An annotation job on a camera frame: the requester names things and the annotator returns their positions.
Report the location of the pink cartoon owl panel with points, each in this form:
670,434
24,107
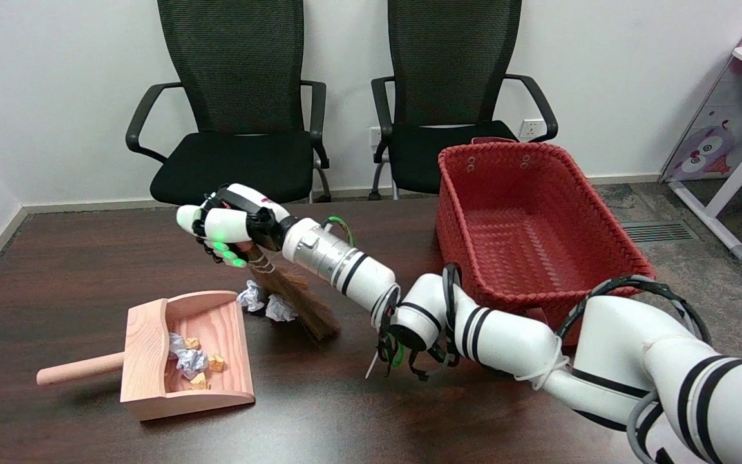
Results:
706,148

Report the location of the white desk leg frame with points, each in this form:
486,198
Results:
738,180

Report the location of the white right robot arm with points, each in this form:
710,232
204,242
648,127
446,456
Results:
506,335

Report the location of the metal floor vent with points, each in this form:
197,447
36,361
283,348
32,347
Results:
657,231

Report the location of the white paper ball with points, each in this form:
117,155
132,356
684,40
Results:
252,298
174,345
192,364
279,308

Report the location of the red woven basket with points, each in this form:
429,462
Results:
538,212

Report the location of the brown straw hand broom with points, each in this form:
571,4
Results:
306,309

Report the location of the small brown paper ball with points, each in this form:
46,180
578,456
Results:
199,381
192,343
216,362

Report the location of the white wall socket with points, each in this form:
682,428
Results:
375,135
531,129

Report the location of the black mesh office chair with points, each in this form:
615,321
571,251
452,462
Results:
455,64
236,167

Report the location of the wooden dustpan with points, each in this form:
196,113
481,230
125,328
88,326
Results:
229,328

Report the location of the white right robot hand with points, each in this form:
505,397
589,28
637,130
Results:
229,222

